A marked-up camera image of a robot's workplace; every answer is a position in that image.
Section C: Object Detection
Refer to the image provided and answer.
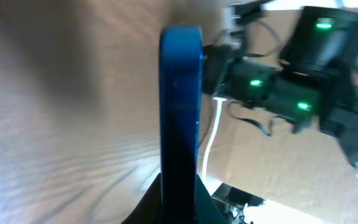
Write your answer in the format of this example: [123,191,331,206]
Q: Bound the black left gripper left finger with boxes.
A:
[122,174,162,224]

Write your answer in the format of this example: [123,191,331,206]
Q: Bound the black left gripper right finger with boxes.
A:
[195,174,227,224]

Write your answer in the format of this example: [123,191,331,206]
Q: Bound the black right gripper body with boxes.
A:
[203,45,322,122]

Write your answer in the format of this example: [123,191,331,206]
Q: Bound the blue screen smartphone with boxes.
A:
[158,26,203,223]

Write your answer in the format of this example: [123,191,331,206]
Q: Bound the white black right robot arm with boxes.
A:
[203,5,358,173]

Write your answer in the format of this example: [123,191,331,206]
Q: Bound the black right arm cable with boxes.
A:
[213,18,282,60]

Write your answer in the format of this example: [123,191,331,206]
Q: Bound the white power strip cord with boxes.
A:
[200,96,226,183]

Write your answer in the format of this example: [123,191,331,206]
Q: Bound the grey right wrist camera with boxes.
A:
[225,0,269,26]

